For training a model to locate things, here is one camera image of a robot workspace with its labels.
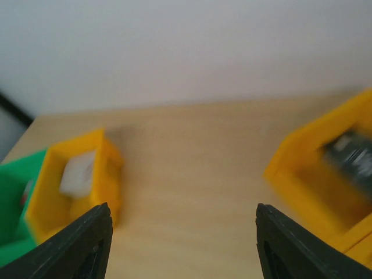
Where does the yellow bin with dark cards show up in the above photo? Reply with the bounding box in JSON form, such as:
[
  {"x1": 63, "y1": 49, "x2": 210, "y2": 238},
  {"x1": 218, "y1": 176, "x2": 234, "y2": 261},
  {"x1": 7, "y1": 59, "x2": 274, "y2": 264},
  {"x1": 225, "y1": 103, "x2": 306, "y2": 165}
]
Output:
[{"x1": 264, "y1": 89, "x2": 371, "y2": 268}]

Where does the red patterned card stack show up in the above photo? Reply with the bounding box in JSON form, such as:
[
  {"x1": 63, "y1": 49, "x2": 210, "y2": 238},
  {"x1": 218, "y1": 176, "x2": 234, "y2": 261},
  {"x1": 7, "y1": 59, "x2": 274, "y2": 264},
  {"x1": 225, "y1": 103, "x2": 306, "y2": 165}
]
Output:
[{"x1": 20, "y1": 180, "x2": 33, "y2": 206}]

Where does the beige card stack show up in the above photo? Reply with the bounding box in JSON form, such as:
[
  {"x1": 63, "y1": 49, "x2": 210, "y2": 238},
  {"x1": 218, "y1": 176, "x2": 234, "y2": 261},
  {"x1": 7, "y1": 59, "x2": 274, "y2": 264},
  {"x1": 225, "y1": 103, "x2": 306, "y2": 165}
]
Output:
[{"x1": 59, "y1": 151, "x2": 96, "y2": 199}]

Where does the green bin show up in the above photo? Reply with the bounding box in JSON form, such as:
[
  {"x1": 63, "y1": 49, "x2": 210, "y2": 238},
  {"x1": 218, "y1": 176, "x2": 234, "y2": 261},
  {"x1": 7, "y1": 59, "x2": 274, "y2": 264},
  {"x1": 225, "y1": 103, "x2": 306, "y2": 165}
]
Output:
[{"x1": 1, "y1": 149, "x2": 47, "y2": 266}]

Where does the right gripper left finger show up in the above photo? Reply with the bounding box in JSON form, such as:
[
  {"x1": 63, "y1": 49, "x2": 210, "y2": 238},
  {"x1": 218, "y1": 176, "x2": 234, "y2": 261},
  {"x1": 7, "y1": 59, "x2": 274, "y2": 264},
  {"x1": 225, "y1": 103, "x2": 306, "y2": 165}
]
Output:
[{"x1": 1, "y1": 203, "x2": 113, "y2": 278}]

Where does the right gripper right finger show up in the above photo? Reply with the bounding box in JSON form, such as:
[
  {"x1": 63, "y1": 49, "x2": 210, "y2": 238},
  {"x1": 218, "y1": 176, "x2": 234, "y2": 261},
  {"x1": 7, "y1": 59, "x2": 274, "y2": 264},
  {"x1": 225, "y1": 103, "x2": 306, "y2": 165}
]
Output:
[{"x1": 256, "y1": 203, "x2": 371, "y2": 278}]

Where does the left yellow bin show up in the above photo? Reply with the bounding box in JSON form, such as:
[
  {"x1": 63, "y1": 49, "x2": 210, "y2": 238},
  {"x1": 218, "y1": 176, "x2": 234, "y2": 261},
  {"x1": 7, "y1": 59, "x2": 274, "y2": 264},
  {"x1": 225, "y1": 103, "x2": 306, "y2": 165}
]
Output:
[{"x1": 25, "y1": 129, "x2": 124, "y2": 244}]

